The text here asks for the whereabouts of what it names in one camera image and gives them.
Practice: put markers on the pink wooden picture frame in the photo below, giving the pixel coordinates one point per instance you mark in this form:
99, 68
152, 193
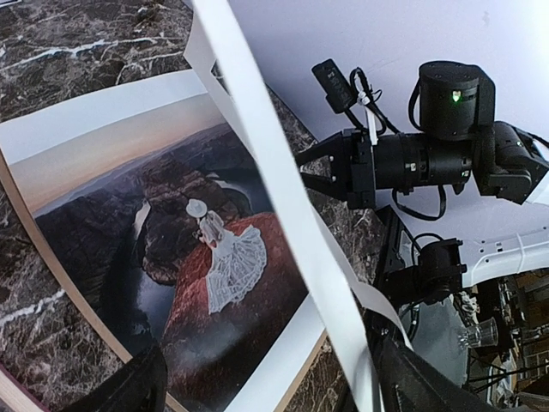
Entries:
15, 397

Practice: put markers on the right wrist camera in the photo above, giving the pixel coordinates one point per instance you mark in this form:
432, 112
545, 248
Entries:
343, 94

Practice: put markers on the brown backing board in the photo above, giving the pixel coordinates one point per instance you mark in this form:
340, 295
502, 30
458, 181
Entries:
43, 257

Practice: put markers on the white mat board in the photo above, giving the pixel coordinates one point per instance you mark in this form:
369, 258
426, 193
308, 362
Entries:
220, 55

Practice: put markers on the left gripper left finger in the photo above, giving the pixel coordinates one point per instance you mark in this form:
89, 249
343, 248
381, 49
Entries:
140, 385

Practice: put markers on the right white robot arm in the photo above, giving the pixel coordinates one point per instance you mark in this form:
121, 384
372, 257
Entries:
455, 138

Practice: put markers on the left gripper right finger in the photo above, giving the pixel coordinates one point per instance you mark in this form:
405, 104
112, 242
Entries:
409, 383

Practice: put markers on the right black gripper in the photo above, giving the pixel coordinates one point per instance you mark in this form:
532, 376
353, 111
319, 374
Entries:
359, 161

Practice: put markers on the canyon photo print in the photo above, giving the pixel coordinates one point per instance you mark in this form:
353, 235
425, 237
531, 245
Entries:
149, 202

